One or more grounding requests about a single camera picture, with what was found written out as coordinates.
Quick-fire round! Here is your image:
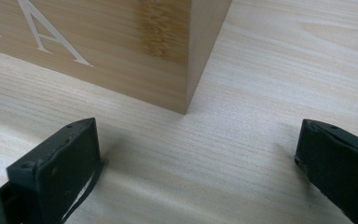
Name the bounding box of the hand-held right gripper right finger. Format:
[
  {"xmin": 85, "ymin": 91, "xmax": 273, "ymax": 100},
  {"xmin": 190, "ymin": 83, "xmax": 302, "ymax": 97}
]
[{"xmin": 294, "ymin": 119, "xmax": 358, "ymax": 224}]

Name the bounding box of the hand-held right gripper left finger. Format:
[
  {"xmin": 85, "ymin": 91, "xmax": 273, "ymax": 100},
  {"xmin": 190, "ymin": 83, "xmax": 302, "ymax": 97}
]
[{"xmin": 0, "ymin": 117, "xmax": 105, "ymax": 224}]

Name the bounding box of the lettered wooden box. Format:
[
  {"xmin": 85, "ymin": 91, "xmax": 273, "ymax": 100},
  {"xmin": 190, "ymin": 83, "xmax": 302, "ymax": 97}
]
[{"xmin": 0, "ymin": 0, "xmax": 233, "ymax": 115}]

